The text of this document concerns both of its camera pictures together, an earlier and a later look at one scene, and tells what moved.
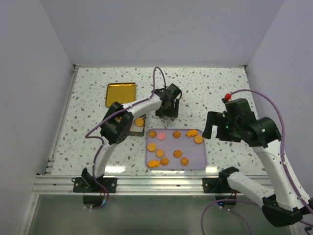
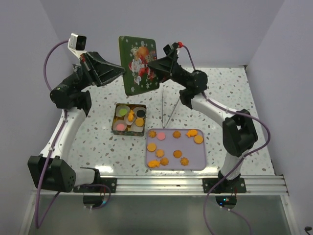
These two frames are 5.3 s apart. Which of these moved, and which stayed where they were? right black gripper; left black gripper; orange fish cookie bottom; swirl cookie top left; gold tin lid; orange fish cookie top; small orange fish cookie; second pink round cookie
Moved: gold tin lid; left black gripper; small orange fish cookie; right black gripper
Stayed: second pink round cookie; orange fish cookie top; orange fish cookie bottom; swirl cookie top left
